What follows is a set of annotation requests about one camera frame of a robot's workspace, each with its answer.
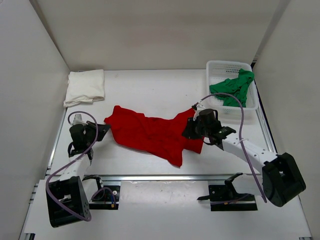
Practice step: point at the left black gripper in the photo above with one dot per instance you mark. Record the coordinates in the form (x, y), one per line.
(102, 130)

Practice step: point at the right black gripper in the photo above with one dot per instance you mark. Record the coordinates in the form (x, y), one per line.
(189, 132)

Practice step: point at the red t shirt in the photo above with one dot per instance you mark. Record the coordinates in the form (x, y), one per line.
(157, 136)

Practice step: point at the white t shirt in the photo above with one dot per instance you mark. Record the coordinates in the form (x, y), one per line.
(85, 87)

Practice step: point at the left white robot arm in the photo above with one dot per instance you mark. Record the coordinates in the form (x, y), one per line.
(68, 197)

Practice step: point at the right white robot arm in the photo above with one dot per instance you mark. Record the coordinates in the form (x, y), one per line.
(279, 179)

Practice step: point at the green t shirt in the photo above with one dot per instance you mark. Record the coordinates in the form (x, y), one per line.
(237, 87)

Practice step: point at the white plastic basket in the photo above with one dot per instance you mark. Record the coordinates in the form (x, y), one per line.
(217, 71)

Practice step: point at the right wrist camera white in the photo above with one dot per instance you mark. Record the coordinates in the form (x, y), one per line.
(198, 106)

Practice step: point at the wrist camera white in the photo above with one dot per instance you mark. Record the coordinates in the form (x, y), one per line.
(198, 106)
(77, 119)

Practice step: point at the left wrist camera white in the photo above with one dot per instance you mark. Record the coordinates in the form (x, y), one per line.
(77, 119)

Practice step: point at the aluminium rail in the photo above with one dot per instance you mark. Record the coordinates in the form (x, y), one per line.
(168, 177)

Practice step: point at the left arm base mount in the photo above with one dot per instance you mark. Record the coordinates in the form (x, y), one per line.
(101, 194)

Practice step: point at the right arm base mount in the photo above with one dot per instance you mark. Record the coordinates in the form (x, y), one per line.
(225, 198)

